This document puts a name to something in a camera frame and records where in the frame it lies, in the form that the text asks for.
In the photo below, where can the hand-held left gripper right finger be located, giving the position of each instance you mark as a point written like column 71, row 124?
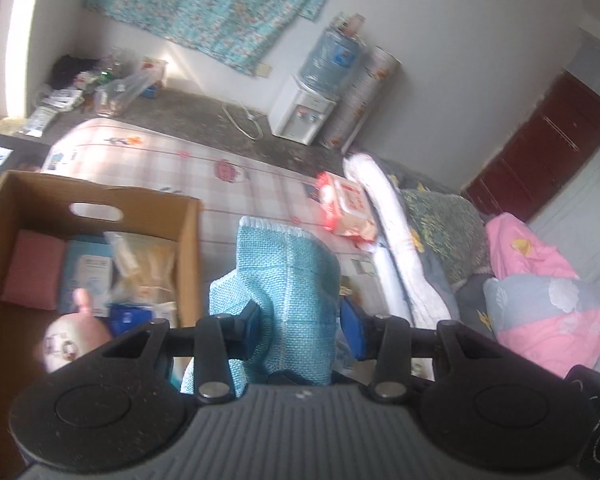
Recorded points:
column 352, row 330

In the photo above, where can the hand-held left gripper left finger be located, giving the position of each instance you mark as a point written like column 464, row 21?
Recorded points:
column 250, row 330

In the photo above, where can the teal knitted towel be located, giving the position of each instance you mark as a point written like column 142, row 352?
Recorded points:
column 290, row 285

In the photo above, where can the blue wet wipes pack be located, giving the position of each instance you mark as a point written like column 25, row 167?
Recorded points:
column 135, row 317

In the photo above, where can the clear plastic snack bag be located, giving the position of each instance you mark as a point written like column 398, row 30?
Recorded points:
column 145, row 270

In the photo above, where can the brown cardboard box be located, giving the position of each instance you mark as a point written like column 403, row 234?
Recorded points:
column 155, row 210

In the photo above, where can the pale blue pack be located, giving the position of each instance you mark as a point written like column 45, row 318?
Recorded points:
column 87, row 275

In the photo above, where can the pink plush toy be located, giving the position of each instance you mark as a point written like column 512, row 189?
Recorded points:
column 75, row 335

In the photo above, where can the pink cloth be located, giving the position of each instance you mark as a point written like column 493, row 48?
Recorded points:
column 30, row 270

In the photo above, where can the white and grey quilt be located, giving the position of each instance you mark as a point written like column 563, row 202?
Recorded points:
column 410, row 270

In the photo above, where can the pink and grey quilt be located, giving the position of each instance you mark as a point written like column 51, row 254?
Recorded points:
column 555, row 315

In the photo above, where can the pink wet wipes pack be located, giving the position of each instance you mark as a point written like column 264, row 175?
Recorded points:
column 347, row 205

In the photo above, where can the green leaf print pillow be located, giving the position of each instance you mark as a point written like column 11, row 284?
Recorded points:
column 445, row 230

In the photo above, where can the pink pillow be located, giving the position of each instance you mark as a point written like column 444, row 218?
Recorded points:
column 525, row 245

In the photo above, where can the white water dispenser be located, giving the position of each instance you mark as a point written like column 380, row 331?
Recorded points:
column 300, row 115

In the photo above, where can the patterned rolled mat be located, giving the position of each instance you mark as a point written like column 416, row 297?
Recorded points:
column 365, row 100

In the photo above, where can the dark red door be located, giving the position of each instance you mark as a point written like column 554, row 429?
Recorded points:
column 545, row 150

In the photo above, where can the black printed box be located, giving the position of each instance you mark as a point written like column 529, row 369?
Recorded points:
column 15, row 160

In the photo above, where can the black bag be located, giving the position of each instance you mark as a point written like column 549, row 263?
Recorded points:
column 72, row 70

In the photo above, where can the wall socket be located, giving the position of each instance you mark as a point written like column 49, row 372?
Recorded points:
column 264, row 70

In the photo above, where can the teal floral wall cloth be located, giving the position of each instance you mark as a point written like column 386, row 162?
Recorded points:
column 210, row 5

